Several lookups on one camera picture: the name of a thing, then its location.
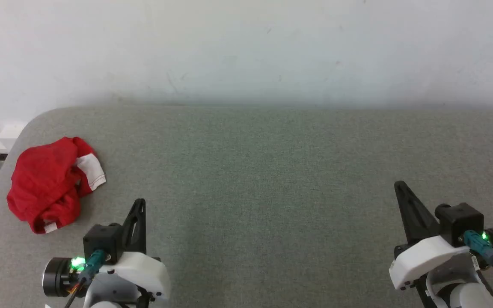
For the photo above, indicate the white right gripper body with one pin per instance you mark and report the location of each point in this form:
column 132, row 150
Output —
column 422, row 259

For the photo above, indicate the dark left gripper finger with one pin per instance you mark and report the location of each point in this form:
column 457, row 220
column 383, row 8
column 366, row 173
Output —
column 140, row 237

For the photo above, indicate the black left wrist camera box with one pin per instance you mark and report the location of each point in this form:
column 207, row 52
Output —
column 101, row 239

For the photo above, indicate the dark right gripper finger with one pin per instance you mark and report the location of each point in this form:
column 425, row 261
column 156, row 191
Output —
column 415, row 218

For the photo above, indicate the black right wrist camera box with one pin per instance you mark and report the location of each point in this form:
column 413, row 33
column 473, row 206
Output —
column 460, row 220

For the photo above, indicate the grey fabric sofa cushion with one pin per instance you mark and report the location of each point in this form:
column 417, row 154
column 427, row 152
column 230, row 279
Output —
column 263, row 192

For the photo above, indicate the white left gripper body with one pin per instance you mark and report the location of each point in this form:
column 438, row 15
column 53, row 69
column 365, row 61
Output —
column 144, row 271

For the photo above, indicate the red basketball shorts white trim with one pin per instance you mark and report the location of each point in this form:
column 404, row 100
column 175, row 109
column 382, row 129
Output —
column 45, row 179

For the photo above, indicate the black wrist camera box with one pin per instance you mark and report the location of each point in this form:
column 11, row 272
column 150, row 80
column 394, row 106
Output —
column 101, row 239
column 460, row 220

